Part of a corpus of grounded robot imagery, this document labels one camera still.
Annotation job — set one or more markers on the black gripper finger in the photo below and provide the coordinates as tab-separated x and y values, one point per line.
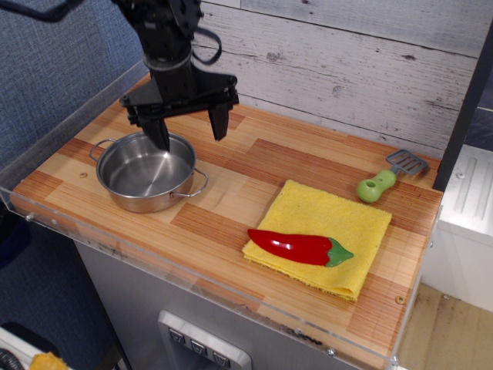
157	132
219	119

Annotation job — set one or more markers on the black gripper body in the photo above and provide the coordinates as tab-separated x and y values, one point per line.
180	91

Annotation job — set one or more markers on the silver steel pot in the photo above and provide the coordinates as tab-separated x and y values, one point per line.
143	179

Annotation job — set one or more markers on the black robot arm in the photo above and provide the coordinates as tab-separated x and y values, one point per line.
166	30

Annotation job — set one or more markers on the yellow folded cloth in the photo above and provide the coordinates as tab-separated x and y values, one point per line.
300	209

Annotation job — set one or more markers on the clear acrylic guard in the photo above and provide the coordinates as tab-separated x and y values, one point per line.
55	185

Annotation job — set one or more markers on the red toy chili pepper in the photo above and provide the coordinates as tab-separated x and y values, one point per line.
301	248

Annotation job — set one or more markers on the grey toy fridge cabinet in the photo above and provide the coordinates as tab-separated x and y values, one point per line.
225	315

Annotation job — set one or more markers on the silver dispenser panel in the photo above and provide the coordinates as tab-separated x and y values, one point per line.
192	347

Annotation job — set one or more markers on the yellow object bottom left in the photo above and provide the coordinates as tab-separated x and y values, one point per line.
47	361

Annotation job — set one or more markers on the white side cabinet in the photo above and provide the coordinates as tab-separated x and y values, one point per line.
459	260

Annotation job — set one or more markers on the green handled toy spatula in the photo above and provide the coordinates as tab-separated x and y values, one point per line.
401	161

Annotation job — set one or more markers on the dark right vertical post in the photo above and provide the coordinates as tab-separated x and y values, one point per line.
466	114

